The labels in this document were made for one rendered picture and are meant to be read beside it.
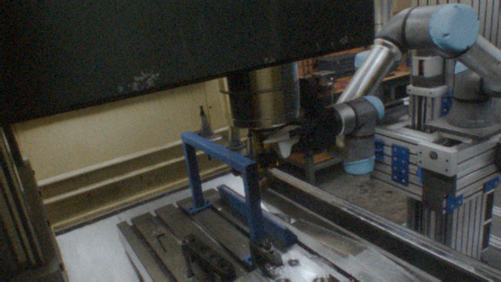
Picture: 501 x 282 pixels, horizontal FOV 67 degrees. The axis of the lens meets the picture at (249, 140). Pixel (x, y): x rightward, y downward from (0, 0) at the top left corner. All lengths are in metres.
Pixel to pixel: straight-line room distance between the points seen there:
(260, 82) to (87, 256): 1.22
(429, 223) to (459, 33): 1.08
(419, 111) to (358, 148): 0.87
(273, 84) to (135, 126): 1.12
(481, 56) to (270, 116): 0.72
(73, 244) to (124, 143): 0.46
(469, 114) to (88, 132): 1.45
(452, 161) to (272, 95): 0.88
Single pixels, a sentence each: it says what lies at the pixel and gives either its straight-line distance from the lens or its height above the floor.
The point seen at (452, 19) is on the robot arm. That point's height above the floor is 1.56.
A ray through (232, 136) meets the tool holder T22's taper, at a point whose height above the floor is 1.26.
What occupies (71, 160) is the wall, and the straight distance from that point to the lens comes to 1.72.
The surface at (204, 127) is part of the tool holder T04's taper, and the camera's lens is 1.42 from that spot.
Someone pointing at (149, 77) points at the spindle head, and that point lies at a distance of 0.54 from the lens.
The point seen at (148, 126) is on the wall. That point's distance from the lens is 1.76.
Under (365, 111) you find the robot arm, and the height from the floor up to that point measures 1.38.
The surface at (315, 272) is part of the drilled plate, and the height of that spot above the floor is 0.99.
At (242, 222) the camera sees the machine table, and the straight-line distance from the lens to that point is 1.45.
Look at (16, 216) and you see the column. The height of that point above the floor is 1.48.
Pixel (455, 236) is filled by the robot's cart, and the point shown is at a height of 0.53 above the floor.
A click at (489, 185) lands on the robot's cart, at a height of 0.88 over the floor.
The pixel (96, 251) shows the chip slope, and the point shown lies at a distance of 1.72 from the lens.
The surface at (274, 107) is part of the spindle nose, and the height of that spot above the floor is 1.47.
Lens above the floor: 1.64
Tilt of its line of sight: 19 degrees down
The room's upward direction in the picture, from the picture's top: 7 degrees counter-clockwise
